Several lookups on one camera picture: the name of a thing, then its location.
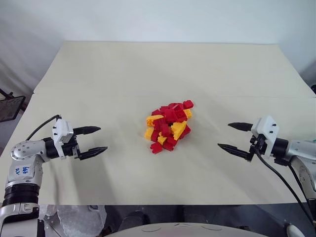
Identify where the yellow wedge building block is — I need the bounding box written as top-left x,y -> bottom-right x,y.
170,120 -> 188,139
146,115 -> 165,128

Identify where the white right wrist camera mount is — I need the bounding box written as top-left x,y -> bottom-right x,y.
250,115 -> 281,159

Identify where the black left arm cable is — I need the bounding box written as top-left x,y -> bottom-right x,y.
25,114 -> 62,141

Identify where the black metal frame stand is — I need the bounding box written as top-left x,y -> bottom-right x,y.
0,87 -> 27,123

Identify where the pale robot torso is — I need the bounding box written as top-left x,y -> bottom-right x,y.
103,221 -> 275,237

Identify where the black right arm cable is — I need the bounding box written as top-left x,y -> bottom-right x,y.
288,164 -> 316,223

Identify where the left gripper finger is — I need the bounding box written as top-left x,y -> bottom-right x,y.
73,126 -> 102,136
79,146 -> 109,160

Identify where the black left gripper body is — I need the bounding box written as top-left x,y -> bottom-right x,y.
61,135 -> 83,162

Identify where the white rounded robot part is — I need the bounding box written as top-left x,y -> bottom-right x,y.
285,222 -> 306,237

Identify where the clear bubble wrap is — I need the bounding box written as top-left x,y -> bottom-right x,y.
39,204 -> 108,237

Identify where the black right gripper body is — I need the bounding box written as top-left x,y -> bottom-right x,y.
246,134 -> 268,163

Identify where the dark rounded shape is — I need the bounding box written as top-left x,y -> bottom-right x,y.
118,210 -> 152,233

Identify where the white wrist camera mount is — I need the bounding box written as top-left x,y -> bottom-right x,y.
51,118 -> 75,160
250,115 -> 281,159

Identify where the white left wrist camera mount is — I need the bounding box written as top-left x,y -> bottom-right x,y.
51,118 -> 75,160

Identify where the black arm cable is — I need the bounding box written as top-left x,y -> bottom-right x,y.
288,164 -> 316,223
25,114 -> 62,141

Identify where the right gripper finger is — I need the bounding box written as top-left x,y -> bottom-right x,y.
217,143 -> 250,161
227,121 -> 253,133

